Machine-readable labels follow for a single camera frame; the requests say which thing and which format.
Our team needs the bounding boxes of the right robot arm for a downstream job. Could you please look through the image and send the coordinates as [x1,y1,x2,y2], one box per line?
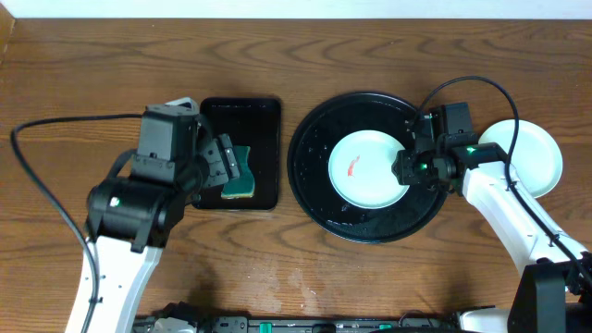
[392,143,591,332]

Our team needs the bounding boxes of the black round tray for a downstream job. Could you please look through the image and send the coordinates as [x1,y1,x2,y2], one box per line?
[287,92,447,243]

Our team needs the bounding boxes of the black rectangular tray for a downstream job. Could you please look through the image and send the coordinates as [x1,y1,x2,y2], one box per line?
[192,97,281,210]

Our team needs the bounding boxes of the light blue plate top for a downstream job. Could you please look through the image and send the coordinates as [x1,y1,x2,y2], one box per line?
[328,129,410,210]

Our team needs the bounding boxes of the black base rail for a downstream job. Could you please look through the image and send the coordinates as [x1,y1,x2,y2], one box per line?
[131,302,509,333]

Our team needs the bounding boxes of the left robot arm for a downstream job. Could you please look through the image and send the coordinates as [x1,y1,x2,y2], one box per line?
[67,97,241,332]

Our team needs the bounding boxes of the green yellow sponge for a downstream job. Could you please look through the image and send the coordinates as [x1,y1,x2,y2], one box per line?
[221,146,255,200]

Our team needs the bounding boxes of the light green plate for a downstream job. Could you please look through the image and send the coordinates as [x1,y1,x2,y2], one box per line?
[478,119,563,198]

